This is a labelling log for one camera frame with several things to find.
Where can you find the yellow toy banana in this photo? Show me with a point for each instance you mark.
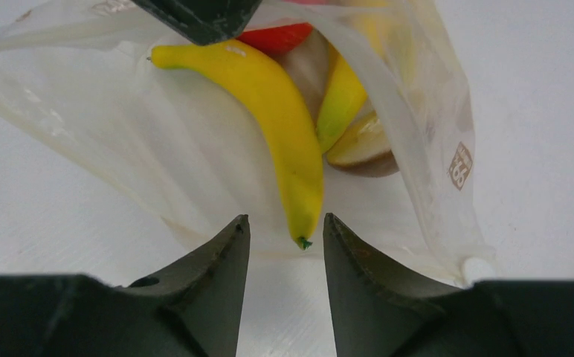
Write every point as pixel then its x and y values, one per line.
pixel 266 90

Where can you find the polka dot zip bag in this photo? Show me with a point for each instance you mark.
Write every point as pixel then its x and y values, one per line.
pixel 76 76

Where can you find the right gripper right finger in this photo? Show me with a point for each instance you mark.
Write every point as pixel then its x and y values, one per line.
pixel 380 307

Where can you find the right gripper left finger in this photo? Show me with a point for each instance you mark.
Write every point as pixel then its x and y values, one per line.
pixel 192 307

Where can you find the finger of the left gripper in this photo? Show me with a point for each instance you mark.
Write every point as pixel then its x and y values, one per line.
pixel 202 22

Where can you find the brown toy mushroom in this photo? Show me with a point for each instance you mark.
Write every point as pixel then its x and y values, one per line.
pixel 364 150

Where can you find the red toy chili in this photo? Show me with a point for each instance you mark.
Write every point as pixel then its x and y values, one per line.
pixel 278 40

